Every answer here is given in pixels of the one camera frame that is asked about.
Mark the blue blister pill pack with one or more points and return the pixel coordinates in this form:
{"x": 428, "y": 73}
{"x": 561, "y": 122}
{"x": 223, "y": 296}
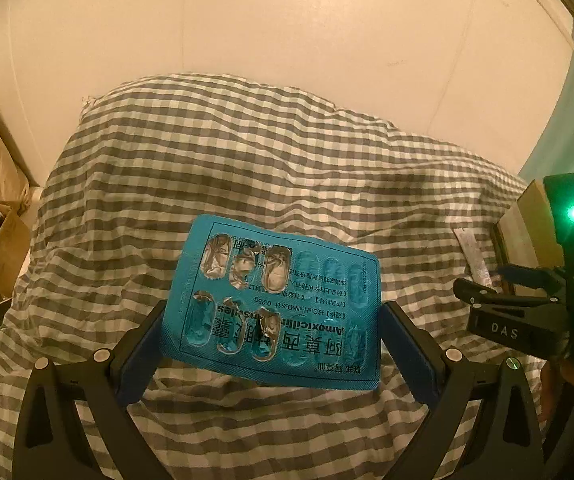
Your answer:
{"x": 287, "y": 305}

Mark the small brown cardboard box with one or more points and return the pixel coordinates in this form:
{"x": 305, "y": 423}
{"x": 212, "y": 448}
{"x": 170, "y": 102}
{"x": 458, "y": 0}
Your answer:
{"x": 7, "y": 250}

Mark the green curtain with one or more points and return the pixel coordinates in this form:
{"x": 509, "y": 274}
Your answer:
{"x": 567, "y": 120}

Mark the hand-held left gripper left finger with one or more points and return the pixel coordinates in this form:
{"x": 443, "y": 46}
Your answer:
{"x": 142, "y": 355}

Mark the person's right hand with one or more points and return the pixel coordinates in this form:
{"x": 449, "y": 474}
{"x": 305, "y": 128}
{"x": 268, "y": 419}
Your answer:
{"x": 551, "y": 385}

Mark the grey white checked blanket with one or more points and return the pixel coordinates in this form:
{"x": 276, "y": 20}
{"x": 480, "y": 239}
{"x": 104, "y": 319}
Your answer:
{"x": 267, "y": 150}

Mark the large cardboard box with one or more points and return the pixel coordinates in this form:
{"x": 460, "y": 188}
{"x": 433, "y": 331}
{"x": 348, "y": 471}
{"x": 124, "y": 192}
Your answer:
{"x": 527, "y": 230}

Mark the white paper strip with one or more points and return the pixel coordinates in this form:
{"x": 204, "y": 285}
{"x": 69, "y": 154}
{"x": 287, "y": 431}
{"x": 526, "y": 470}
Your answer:
{"x": 473, "y": 256}

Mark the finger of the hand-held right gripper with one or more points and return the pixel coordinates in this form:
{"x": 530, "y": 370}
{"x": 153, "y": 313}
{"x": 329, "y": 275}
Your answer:
{"x": 497, "y": 300}
{"x": 532, "y": 276}

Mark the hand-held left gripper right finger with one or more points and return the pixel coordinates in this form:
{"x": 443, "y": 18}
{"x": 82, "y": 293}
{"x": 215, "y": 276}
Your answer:
{"x": 409, "y": 355}

